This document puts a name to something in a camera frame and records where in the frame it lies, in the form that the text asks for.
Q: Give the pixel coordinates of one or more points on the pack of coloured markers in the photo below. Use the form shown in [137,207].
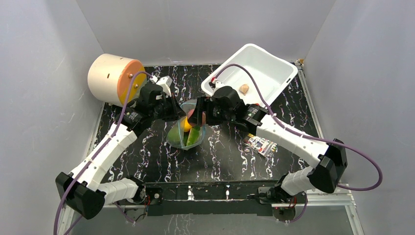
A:
[265,148]

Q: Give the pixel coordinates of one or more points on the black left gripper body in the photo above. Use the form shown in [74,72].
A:
[167,110]

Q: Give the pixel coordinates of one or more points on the white toy garlic bulb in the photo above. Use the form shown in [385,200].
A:
[243,89]

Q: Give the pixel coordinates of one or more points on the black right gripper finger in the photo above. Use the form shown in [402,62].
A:
[203,103]
[195,117]

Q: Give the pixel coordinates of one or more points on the white plastic bin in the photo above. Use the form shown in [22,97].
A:
[256,67]

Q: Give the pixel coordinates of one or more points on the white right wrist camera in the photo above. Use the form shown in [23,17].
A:
[215,84]

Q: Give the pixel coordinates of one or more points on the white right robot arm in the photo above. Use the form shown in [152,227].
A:
[326,160]

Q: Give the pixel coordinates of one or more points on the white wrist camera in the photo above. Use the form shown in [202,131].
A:
[165,82]
[215,84]

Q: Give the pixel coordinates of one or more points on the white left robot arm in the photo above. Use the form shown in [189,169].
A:
[82,189]

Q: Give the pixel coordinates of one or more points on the green toy lime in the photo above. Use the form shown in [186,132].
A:
[175,136]

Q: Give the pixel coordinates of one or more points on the clear zip top bag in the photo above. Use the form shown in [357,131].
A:
[184,136]

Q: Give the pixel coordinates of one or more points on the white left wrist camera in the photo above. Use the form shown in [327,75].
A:
[165,82]

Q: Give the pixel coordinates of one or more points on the toy peach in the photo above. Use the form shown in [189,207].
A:
[189,113]

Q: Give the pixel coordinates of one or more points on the aluminium frame rail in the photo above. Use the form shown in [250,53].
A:
[313,197]

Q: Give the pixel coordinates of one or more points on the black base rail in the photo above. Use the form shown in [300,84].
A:
[207,198]

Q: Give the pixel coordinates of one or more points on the green toy cucumber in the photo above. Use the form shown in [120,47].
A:
[193,135]

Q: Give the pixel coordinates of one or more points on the yellow toy mango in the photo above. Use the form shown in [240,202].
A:
[185,125]

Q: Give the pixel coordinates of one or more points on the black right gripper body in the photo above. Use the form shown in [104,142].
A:
[203,110]

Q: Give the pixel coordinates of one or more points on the cream cylinder with orange face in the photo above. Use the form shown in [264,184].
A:
[109,77]

